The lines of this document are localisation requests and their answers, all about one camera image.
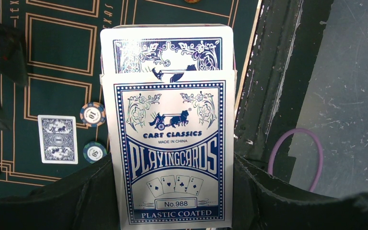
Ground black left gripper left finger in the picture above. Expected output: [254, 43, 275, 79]
[0, 155, 120, 230]

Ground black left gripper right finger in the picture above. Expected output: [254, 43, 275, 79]
[231, 154, 368, 230]

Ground green blue poker chip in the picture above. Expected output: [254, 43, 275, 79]
[83, 141, 107, 163]

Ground blue back playing card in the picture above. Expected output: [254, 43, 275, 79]
[37, 115, 78, 165]

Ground blue white card deck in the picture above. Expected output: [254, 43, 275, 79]
[100, 24, 236, 230]

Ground green poker mat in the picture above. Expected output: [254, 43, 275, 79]
[0, 0, 261, 198]

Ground orange yellow chip stack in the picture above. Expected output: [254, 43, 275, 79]
[184, 0, 201, 4]

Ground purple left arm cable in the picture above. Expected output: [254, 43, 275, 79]
[267, 127, 324, 192]

